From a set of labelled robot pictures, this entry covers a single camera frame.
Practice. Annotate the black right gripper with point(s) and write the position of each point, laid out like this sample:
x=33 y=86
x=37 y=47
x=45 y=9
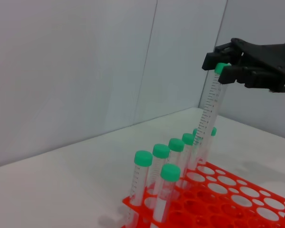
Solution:
x=268 y=64

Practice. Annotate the orange plastic test tube rack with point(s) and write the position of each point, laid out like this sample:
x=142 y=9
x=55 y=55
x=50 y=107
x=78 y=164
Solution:
x=194 y=204

